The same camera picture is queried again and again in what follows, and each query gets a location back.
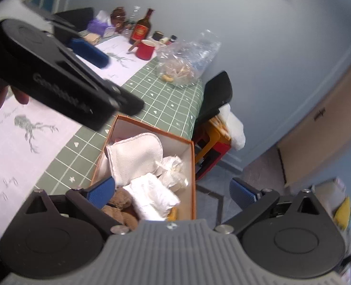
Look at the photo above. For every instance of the yellow snack packet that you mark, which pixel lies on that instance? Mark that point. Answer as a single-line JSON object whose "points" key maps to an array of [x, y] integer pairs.
{"points": [[173, 213]]}

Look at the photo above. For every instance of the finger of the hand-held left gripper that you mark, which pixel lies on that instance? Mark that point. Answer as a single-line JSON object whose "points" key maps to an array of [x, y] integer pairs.
{"points": [[83, 95], [89, 52]]}

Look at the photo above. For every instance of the wooden door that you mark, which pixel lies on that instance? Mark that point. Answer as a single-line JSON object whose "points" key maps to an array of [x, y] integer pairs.
{"points": [[327, 130]]}

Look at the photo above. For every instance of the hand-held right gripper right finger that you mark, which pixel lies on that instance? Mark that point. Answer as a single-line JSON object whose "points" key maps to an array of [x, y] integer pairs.
{"points": [[242, 194]]}

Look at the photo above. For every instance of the brown bear figurine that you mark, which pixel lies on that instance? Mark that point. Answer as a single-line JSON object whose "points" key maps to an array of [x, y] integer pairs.
{"points": [[119, 16]]}

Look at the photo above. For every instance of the brown plush toy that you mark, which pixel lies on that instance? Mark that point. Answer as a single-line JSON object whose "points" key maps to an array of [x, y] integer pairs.
{"points": [[120, 204]]}

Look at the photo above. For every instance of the small dark bottle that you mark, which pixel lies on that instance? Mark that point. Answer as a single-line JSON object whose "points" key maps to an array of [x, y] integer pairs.
{"points": [[173, 39]]}

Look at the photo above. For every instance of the black chair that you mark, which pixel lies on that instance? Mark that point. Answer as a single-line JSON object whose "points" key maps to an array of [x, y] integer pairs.
{"points": [[77, 17], [217, 95]]}

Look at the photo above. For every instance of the brown liquor bottle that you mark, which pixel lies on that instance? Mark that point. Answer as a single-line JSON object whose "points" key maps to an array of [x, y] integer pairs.
{"points": [[139, 31]]}

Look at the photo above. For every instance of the clear plastic bag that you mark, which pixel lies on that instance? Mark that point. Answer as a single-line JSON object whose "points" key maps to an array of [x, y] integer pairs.
{"points": [[187, 59]]}

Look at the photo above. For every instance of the white and yellow plush toy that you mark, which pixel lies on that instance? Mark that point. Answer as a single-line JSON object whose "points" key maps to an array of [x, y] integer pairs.
{"points": [[223, 136]]}

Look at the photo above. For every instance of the small white cup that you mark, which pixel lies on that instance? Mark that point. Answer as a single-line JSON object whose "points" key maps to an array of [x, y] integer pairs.
{"points": [[163, 40]]}

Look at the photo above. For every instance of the silver foil bundle with ribbon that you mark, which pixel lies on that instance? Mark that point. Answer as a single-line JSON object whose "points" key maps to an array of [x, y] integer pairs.
{"points": [[151, 196]]}

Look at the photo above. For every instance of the small wooden box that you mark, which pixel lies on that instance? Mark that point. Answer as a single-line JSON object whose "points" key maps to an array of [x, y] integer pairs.
{"points": [[92, 37]]}

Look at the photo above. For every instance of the orange cardboard box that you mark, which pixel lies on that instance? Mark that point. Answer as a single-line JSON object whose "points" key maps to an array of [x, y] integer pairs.
{"points": [[181, 154]]}

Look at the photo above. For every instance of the white printed table runner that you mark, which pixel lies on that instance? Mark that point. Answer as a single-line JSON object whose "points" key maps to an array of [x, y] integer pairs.
{"points": [[15, 160]]}

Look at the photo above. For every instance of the cream towel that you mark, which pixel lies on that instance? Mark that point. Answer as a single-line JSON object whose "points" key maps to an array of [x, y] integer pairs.
{"points": [[134, 154]]}

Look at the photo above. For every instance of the yellow cushion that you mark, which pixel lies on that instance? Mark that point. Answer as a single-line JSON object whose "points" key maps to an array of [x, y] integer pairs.
{"points": [[343, 213]]}

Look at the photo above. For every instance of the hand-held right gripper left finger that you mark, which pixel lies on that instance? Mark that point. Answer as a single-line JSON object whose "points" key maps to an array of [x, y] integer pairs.
{"points": [[101, 192]]}

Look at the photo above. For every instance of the purple tissue box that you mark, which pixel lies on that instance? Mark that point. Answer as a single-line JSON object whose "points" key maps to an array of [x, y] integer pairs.
{"points": [[99, 25]]}

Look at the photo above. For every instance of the clear plastic water bottle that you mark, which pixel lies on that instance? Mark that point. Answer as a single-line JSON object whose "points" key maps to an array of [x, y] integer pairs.
{"points": [[134, 14]]}

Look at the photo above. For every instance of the dark glass jar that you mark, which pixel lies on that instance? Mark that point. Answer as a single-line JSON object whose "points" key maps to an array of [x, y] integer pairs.
{"points": [[157, 35]]}

